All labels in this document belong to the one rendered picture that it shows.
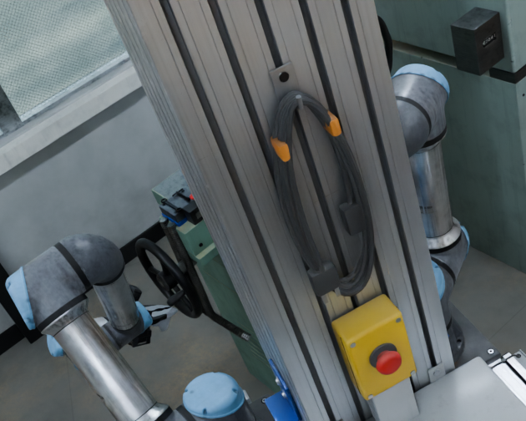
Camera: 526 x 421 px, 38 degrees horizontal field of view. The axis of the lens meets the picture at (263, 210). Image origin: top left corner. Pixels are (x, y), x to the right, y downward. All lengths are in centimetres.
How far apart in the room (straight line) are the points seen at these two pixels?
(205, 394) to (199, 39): 96
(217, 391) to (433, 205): 59
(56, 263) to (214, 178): 78
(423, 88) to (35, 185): 224
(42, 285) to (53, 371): 190
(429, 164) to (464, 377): 50
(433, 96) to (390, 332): 58
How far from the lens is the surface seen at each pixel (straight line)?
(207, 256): 220
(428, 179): 160
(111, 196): 359
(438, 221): 168
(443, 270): 171
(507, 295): 303
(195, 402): 160
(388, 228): 102
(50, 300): 158
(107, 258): 163
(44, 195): 345
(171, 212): 217
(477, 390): 124
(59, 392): 337
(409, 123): 142
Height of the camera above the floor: 224
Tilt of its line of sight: 37 degrees down
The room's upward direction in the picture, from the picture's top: 21 degrees counter-clockwise
